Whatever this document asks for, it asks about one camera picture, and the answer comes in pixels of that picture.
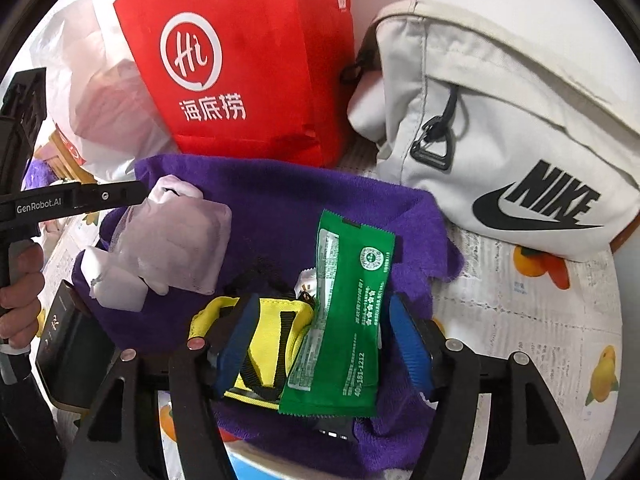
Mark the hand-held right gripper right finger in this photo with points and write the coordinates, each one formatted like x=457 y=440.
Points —
x=412 y=345

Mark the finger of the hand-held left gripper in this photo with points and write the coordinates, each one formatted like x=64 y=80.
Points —
x=110 y=195

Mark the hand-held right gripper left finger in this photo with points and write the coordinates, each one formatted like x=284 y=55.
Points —
x=237 y=350

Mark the green foil packet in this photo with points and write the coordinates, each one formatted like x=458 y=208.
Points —
x=350 y=310

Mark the small white soft packet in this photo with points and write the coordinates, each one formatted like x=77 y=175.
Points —
x=115 y=280

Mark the clear white pad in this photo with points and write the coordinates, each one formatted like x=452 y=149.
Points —
x=185 y=245

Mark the white orange print snack packet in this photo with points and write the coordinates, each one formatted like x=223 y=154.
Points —
x=307 y=287

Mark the purple towel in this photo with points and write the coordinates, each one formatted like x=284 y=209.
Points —
x=280 y=195

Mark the person's left hand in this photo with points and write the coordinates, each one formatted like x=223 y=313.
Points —
x=20 y=310

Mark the red orange box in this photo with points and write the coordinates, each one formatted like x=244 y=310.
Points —
x=65 y=152

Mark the black fabric item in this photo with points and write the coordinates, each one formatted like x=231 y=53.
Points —
x=265 y=275

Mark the white plastic bag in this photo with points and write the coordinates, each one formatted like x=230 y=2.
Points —
x=100 y=85

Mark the fruit print tablecloth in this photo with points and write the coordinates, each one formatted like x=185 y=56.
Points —
x=525 y=320

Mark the small black device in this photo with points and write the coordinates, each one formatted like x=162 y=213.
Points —
x=332 y=430

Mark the black box with gold edge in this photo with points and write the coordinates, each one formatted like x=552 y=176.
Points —
x=75 y=355

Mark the red paper bag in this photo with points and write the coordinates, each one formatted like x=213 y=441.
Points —
x=275 y=35

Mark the white canvas sling bag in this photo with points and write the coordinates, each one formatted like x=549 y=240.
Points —
x=525 y=110

